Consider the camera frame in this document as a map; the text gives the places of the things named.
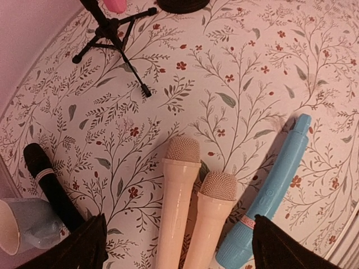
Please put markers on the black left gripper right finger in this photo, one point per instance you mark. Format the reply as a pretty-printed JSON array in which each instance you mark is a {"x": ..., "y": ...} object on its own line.
[{"x": 274, "y": 248}]

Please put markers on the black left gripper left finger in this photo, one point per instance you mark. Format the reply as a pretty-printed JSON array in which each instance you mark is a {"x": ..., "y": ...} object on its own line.
[{"x": 85, "y": 248}]

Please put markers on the blue microphone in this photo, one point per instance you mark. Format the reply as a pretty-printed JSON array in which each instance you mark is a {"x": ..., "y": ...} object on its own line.
[{"x": 236, "y": 248}]

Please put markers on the beige microphone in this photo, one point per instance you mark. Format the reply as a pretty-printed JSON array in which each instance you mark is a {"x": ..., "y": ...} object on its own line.
[
  {"x": 215, "y": 200},
  {"x": 181, "y": 166}
]

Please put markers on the black microphone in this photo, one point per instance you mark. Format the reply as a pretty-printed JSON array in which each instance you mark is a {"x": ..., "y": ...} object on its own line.
[{"x": 41, "y": 169}]

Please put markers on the black straight stand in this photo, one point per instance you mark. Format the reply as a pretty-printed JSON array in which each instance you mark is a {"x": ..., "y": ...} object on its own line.
[{"x": 182, "y": 6}]

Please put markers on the blue ceramic mug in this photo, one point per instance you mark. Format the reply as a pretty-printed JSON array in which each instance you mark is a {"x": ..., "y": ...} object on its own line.
[{"x": 28, "y": 223}]

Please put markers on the black tripod shock mount stand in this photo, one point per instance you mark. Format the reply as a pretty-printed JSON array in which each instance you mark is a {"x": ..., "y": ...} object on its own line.
[{"x": 106, "y": 35}]

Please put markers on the pink microphone in shock mount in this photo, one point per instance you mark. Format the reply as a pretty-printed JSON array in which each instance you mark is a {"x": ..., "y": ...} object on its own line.
[{"x": 116, "y": 6}]

